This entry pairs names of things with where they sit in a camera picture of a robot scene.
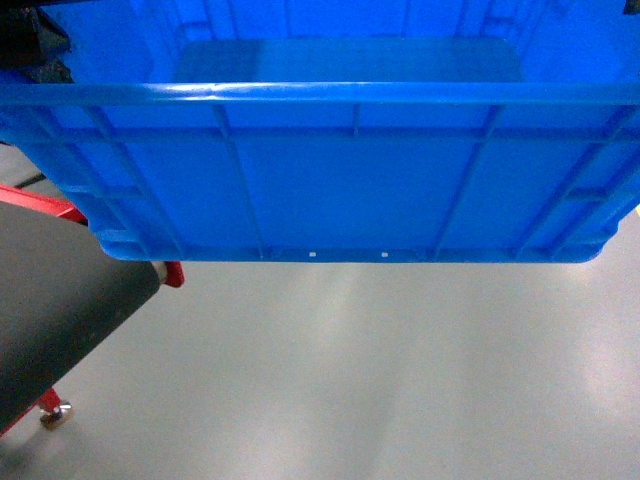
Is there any black top red cart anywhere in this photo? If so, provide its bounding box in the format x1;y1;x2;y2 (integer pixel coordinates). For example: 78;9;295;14
1;186;184;433

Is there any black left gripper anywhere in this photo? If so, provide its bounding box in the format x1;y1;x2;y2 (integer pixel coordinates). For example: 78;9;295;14
1;1;73;84

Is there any blue plastic crate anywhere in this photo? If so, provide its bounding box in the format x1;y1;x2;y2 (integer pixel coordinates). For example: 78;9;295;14
1;1;639;263

